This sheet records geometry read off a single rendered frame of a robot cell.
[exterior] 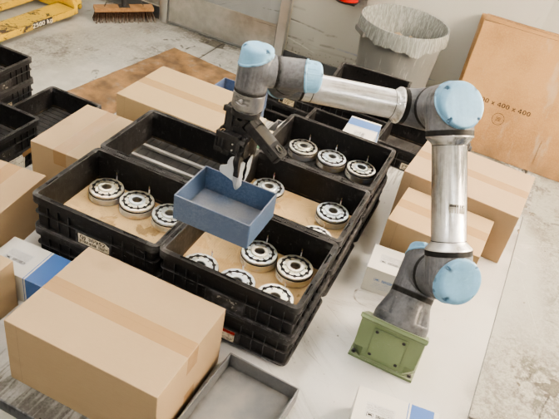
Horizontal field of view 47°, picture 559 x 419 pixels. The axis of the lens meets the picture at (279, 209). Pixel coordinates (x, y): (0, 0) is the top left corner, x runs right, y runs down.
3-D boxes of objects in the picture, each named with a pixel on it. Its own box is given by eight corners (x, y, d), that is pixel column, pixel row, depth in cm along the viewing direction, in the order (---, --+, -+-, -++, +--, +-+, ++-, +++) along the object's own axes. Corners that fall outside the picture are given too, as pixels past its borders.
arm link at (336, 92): (437, 95, 178) (265, 59, 165) (458, 90, 167) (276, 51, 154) (431, 136, 178) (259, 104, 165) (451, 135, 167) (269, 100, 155)
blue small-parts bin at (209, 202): (273, 215, 162) (277, 193, 157) (246, 249, 150) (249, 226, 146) (203, 187, 167) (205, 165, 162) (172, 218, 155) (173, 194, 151)
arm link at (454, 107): (453, 295, 170) (456, 86, 167) (485, 307, 156) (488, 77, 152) (412, 298, 167) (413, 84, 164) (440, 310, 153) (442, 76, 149)
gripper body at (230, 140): (228, 141, 162) (235, 96, 155) (258, 154, 159) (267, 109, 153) (212, 151, 156) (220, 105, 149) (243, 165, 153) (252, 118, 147)
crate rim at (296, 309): (338, 249, 180) (340, 244, 179) (298, 317, 157) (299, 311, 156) (212, 199, 190) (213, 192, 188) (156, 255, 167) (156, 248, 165)
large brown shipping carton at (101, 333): (217, 362, 169) (225, 308, 157) (153, 452, 146) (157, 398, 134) (90, 301, 178) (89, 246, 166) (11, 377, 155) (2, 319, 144)
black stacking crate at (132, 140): (251, 178, 218) (255, 150, 212) (209, 224, 196) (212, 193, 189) (150, 139, 228) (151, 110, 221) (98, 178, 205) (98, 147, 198)
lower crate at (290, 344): (324, 302, 193) (332, 273, 185) (284, 372, 170) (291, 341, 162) (205, 251, 202) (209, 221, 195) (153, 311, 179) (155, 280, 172)
